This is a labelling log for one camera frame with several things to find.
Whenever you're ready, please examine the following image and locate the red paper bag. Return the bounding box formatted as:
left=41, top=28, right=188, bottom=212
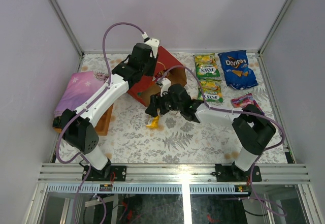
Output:
left=126, top=45, right=187, bottom=107

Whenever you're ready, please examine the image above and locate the yellow small snack bar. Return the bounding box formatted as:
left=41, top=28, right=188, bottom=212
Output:
left=146, top=115, right=160, bottom=129

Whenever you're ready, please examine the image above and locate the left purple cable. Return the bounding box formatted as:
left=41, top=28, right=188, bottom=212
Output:
left=56, top=22, right=148, bottom=224

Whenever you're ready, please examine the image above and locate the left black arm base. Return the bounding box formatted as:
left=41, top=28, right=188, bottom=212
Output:
left=86, top=160, right=127, bottom=182

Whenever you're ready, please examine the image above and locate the purple snack packet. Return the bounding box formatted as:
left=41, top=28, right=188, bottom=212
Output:
left=231, top=93, right=264, bottom=115

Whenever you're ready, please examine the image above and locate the floral table cloth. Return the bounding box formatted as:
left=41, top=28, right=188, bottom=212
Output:
left=80, top=53, right=287, bottom=164

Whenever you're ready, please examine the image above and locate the blue chips bag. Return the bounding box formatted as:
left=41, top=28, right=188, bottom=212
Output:
left=218, top=50, right=258, bottom=90

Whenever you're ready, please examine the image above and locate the green candy bag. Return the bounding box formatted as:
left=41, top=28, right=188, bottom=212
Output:
left=193, top=53, right=220, bottom=79

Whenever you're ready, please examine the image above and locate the aluminium front rail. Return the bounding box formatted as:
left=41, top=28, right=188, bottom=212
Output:
left=38, top=164, right=311, bottom=194

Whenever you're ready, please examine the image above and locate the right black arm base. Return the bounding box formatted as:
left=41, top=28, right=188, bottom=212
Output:
left=210, top=163, right=262, bottom=182

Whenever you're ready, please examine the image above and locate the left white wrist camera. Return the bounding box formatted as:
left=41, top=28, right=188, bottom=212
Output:
left=142, top=32, right=160, bottom=58

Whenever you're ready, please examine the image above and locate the green yellow snack packet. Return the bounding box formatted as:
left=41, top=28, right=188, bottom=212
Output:
left=198, top=78, right=223, bottom=103

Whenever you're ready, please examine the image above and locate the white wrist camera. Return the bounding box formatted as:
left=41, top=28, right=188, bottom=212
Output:
left=157, top=78, right=171, bottom=97
left=142, top=32, right=160, bottom=58

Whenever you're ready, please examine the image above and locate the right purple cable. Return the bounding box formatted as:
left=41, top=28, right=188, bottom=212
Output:
left=158, top=66, right=289, bottom=217

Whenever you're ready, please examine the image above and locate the orange wooden tray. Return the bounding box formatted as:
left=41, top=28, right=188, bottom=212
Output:
left=52, top=105, right=114, bottom=136

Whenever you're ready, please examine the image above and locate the purple frozen gift bag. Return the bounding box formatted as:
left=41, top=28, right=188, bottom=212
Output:
left=54, top=71, right=108, bottom=117

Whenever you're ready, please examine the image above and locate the purple cable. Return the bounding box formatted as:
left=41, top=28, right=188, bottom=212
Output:
left=158, top=66, right=289, bottom=217
left=56, top=22, right=148, bottom=224

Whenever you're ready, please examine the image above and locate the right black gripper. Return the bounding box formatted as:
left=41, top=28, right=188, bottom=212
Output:
left=145, top=88, right=183, bottom=118

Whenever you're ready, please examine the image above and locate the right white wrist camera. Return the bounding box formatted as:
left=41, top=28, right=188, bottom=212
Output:
left=157, top=78, right=171, bottom=97

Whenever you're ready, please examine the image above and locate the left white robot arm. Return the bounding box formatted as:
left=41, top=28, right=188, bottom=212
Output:
left=60, top=39, right=160, bottom=181

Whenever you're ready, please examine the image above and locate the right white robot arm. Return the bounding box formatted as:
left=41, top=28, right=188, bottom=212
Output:
left=145, top=84, right=276, bottom=181

